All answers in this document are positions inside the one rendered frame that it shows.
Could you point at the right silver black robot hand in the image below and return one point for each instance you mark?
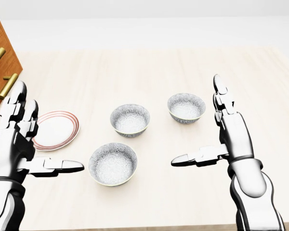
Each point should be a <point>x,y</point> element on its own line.
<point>236,134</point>

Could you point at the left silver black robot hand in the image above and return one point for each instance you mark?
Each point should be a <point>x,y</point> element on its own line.
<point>7,149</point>

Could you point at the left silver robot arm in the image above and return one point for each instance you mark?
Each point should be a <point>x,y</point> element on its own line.
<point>4,204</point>

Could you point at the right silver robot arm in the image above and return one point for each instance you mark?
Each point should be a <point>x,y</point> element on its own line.
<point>253,192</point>

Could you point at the patterned grey bowl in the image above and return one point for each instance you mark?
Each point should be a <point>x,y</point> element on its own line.
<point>186,108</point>
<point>113,164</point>
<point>130,120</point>

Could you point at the white plate with red rings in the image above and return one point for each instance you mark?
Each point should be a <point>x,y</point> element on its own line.
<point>56,131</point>

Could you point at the wooden cabinet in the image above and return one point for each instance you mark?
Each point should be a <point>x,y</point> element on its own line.
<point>2,53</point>

